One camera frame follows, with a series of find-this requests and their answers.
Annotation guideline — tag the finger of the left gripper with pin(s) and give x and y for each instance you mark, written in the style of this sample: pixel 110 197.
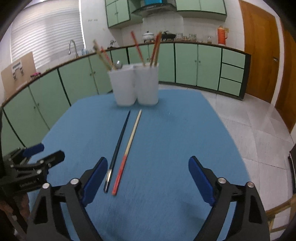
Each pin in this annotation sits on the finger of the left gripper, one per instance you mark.
pixel 31 151
pixel 50 161

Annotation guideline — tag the red patterned handle chopstick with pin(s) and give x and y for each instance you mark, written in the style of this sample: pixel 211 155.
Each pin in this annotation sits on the red patterned handle chopstick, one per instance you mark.
pixel 125 156

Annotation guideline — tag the green kitchen cabinets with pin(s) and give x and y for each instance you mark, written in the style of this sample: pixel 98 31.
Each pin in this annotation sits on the green kitchen cabinets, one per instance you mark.
pixel 123 13
pixel 33 108

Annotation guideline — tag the white window blind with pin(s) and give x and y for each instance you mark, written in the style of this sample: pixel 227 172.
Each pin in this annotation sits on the white window blind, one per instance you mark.
pixel 45 29

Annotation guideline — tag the cardboard box on counter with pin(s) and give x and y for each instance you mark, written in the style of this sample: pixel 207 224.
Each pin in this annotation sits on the cardboard box on counter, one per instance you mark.
pixel 18 74

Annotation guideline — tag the metal spoon in holder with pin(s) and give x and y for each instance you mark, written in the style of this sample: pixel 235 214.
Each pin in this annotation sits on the metal spoon in holder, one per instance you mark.
pixel 118 64

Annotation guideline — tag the red floral chopstick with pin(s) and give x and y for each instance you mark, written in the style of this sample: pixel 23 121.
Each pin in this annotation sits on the red floral chopstick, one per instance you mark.
pixel 107 58
pixel 155 48

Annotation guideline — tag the blue table mat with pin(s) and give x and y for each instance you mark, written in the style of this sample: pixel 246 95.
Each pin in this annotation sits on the blue table mat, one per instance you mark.
pixel 157 198

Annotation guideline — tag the green upper kitchen cabinets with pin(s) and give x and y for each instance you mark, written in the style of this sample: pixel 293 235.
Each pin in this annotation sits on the green upper kitchen cabinets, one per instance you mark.
pixel 123 13

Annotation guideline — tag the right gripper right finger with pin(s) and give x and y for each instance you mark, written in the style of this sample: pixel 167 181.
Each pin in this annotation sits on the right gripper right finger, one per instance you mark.
pixel 249 220

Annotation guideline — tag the person's left hand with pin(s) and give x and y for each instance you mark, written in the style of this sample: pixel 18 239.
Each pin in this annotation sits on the person's left hand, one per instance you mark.
pixel 21 203

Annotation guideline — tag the plain bamboo chopstick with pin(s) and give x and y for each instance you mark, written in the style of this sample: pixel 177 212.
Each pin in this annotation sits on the plain bamboo chopstick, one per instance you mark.
pixel 157 53
pixel 101 56

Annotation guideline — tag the red white-flower chopstick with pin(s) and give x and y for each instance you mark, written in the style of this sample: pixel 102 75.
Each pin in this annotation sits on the red white-flower chopstick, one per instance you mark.
pixel 137 47

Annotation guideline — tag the range hood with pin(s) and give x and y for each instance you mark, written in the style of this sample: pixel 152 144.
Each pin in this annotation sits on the range hood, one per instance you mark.
pixel 154 9

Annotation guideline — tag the white double utensil holder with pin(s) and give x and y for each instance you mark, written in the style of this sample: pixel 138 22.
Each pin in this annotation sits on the white double utensil holder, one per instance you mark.
pixel 135 82

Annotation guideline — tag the blue box above hood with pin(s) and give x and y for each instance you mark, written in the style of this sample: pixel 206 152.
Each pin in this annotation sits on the blue box above hood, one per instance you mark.
pixel 149 2

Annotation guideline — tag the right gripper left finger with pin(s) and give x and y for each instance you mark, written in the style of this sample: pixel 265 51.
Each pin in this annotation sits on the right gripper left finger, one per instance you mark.
pixel 47 221

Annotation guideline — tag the green lower kitchen cabinets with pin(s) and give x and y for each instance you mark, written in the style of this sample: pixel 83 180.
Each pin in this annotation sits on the green lower kitchen cabinets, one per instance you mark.
pixel 33 108

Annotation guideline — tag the black wok on stove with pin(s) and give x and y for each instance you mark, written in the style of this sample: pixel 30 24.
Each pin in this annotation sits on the black wok on stove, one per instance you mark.
pixel 166 35

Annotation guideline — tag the metal kettle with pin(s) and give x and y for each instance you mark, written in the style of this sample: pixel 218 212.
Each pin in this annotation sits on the metal kettle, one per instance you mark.
pixel 112 45

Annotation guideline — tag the white cooking pot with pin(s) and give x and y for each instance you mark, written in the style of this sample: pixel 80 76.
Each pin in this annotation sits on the white cooking pot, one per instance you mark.
pixel 148 37

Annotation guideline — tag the chrome kitchen faucet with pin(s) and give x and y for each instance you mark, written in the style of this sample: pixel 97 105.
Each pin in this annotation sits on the chrome kitchen faucet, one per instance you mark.
pixel 72 44

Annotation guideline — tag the wooden chair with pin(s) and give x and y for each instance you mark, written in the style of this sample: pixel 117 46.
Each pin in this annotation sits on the wooden chair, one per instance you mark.
pixel 290 204

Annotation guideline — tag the orange thermos flask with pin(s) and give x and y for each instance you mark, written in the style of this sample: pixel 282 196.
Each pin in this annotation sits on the orange thermos flask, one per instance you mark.
pixel 222 34

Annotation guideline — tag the glass jars on counter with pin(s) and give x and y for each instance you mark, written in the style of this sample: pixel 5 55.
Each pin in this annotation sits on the glass jars on counter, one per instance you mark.
pixel 194 38

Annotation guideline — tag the brown wooden door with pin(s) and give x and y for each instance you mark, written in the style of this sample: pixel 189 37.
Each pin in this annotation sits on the brown wooden door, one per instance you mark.
pixel 263 44

